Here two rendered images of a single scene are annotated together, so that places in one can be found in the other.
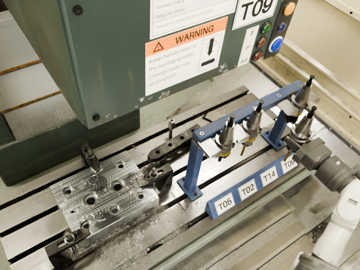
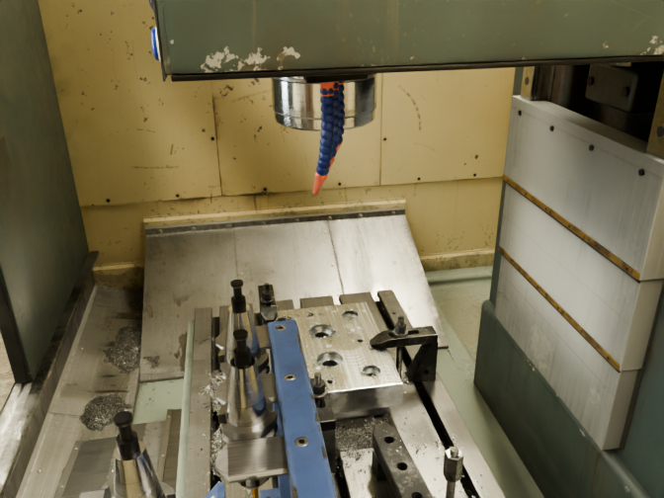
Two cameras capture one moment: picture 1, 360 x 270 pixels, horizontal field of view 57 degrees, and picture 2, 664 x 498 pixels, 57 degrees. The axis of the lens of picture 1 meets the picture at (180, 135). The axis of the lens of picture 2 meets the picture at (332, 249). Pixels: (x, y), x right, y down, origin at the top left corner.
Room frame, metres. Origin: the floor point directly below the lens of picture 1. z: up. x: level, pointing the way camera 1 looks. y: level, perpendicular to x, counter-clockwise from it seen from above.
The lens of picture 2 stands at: (1.05, -0.62, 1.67)
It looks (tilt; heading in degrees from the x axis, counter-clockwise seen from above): 25 degrees down; 120
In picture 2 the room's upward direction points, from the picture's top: 1 degrees counter-clockwise
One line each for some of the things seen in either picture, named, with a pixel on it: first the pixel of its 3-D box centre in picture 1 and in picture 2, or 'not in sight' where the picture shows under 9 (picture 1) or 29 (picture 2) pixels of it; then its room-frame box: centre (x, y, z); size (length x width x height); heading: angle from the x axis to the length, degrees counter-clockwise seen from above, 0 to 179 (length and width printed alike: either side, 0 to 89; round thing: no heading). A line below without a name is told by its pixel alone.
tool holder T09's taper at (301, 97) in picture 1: (304, 92); not in sight; (0.85, -0.39, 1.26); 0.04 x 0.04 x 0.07
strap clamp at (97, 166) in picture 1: (90, 159); (402, 348); (0.66, 0.31, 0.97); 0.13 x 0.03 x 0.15; 40
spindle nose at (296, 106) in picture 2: not in sight; (324, 79); (0.57, 0.19, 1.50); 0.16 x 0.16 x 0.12
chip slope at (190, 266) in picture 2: not in sight; (291, 297); (0.14, 0.70, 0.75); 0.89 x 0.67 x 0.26; 40
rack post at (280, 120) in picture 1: (283, 117); not in sight; (0.92, -0.40, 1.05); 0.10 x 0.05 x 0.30; 40
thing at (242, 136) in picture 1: (238, 134); (246, 390); (0.67, -0.18, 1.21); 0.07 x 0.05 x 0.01; 40
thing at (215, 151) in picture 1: (210, 148); (242, 339); (0.60, -0.10, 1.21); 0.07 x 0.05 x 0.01; 40
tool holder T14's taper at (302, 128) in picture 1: (305, 123); (134, 479); (0.70, -0.37, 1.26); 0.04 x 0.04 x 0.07
